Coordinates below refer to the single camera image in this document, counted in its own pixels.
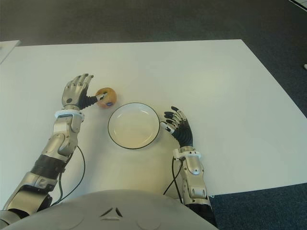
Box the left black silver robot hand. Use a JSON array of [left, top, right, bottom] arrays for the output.
[[61, 73, 108, 111]]

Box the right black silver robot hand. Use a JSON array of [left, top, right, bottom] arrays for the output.
[[160, 106, 194, 148]]

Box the yellow-red apple with sticker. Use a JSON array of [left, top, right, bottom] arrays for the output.
[[95, 87, 118, 109]]

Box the white plate with black rim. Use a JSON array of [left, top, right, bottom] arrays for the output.
[[107, 102, 161, 150]]

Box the grey robot torso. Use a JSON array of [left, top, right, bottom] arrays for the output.
[[0, 189, 216, 230]]

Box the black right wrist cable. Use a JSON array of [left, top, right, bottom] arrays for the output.
[[163, 155, 187, 204]]

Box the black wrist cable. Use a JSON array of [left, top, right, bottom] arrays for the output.
[[163, 155, 187, 204], [51, 145, 86, 207]]

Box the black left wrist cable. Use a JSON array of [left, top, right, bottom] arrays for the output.
[[51, 145, 86, 207]]

